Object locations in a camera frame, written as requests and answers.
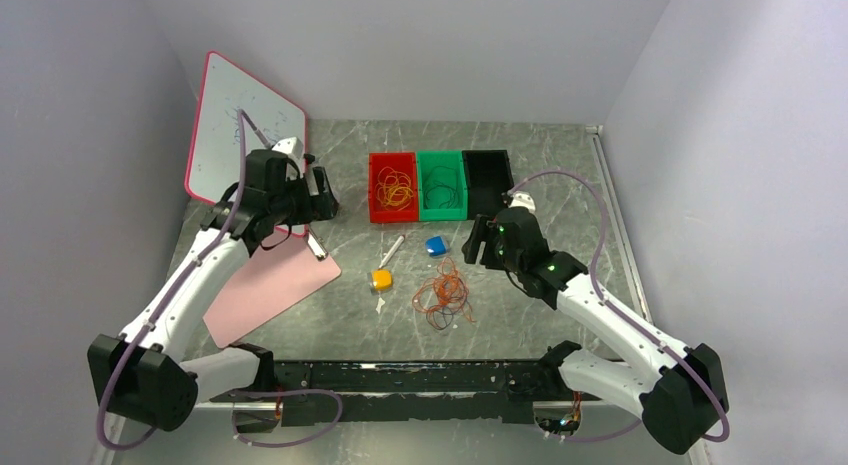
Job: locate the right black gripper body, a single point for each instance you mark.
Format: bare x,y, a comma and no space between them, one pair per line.
494,254

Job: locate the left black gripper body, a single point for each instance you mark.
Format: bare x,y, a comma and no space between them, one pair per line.
297,206

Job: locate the black plastic bin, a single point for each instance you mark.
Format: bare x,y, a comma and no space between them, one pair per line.
488,177

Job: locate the green plastic bin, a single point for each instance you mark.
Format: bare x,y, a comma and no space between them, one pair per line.
441,186

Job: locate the red plastic bin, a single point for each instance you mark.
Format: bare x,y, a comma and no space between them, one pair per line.
393,187

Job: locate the yellow eraser block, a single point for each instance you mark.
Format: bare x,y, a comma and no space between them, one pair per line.
381,280

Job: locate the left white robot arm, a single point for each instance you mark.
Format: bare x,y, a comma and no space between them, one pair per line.
248,212

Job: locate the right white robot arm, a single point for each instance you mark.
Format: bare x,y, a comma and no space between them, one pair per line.
677,391

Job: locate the pink clipboard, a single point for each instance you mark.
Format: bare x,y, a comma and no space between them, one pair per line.
270,283

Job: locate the blue eraser block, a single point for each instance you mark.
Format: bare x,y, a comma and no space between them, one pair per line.
436,246

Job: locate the pink framed whiteboard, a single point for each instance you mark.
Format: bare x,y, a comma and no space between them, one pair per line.
233,102

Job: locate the white marker pen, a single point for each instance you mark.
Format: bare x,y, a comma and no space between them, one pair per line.
391,251

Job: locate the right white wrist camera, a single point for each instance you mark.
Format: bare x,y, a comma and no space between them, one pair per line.
522,199

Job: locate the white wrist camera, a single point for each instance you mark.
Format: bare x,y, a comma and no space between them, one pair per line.
292,147
522,199

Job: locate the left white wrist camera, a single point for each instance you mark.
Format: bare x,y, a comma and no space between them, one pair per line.
292,147

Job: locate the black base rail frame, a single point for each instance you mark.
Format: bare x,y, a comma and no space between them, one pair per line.
411,392

